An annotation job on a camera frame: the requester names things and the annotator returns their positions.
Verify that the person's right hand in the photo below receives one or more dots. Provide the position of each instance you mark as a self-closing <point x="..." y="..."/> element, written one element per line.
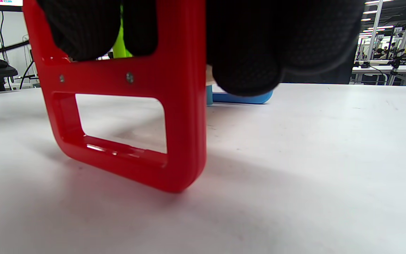
<point x="259" y="42"/>

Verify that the wooden rainbow hammer bench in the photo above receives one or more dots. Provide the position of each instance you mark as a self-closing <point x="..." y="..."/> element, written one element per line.
<point x="182" y="106"/>

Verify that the white metal frame post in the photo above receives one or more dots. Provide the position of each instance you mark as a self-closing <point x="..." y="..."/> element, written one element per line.
<point x="374" y="31"/>

